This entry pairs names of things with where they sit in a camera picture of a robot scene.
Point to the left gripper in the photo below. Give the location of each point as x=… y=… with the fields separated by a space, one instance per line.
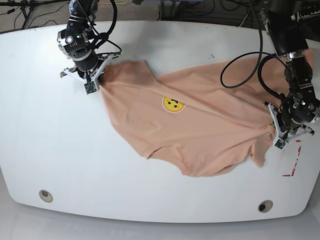
x=291 y=121

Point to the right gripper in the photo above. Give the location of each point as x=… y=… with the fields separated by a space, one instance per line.
x=91 y=68

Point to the peach T-shirt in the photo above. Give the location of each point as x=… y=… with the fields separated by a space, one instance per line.
x=188 y=118

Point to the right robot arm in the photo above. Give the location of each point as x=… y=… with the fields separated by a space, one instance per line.
x=80 y=40

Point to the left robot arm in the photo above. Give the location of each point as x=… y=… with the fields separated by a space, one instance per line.
x=282 y=26

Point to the red tape marking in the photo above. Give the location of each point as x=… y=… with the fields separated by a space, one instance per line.
x=289 y=158

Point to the right table grommet hole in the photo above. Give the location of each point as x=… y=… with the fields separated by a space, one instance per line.
x=265 y=206

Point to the table grommet hole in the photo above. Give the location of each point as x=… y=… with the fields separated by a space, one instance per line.
x=265 y=206
x=45 y=196

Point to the black tripod stand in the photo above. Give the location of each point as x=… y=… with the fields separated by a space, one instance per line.
x=26 y=7

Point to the left table grommet hole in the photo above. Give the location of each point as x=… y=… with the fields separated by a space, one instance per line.
x=45 y=196

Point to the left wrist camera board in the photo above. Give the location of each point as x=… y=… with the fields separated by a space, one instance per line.
x=279 y=143

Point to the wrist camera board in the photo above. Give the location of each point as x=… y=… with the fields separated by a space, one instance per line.
x=91 y=87
x=279 y=143

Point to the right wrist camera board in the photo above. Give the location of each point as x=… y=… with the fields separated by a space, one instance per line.
x=91 y=87

